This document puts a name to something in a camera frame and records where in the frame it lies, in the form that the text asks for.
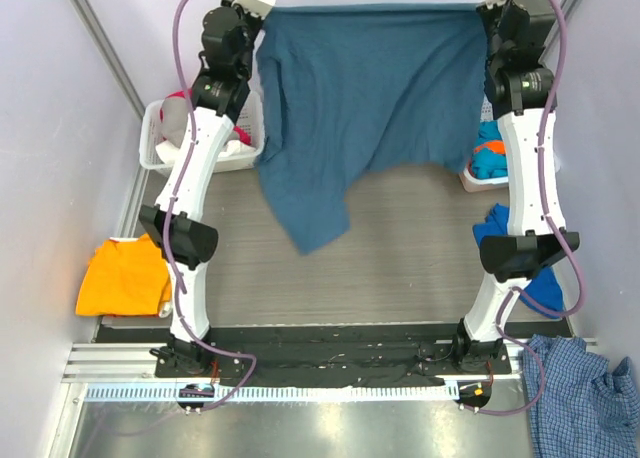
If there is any left corner metal post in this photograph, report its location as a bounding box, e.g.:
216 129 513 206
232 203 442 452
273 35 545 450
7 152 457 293
70 0 145 119

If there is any blue checkered cloth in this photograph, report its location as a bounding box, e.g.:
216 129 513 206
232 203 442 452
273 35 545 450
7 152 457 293
523 335 639 457

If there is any aluminium rail frame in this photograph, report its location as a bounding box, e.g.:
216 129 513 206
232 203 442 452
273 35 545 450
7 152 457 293
63 338 524 388

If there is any yellow orange folded shirt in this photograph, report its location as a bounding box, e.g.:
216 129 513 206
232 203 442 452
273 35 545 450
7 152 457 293
75 234 172 317

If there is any bright blue folded shirt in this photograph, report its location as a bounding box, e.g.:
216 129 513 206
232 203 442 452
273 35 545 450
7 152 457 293
472 204 564 319

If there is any white plastic basket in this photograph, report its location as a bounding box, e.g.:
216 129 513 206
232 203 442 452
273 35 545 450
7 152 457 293
460 97 560 193
139 91 265 176

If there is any corner metal post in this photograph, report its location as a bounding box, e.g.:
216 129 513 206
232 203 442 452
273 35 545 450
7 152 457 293
70 0 145 119
542 0 583 61

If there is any white shirt in basket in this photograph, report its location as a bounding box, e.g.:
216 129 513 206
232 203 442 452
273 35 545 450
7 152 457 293
155 140 257 166

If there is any turquoise shirt in basket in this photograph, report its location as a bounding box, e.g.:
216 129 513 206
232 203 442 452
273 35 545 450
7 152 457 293
470 121 508 180

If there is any right corner metal post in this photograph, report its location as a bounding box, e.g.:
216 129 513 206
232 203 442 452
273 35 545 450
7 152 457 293
542 0 583 61

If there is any orange shirt in basket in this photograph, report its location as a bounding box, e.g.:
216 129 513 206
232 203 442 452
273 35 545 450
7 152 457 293
474 140 506 156

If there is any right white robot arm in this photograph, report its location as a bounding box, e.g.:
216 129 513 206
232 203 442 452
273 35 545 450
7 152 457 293
453 0 580 357

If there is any white slotted cable duct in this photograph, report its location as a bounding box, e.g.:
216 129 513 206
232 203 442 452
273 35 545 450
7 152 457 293
85 381 459 403

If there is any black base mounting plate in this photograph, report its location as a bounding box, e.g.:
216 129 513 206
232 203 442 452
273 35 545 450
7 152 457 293
150 324 512 388

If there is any dark teal blue t-shirt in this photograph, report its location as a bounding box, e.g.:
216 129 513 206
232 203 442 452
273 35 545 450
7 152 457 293
257 4 486 254

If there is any pink shirt in basket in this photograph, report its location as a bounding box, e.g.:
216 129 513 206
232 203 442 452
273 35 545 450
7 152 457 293
165 90 252 146

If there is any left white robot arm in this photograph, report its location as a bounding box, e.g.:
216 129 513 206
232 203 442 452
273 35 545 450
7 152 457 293
139 5 261 346

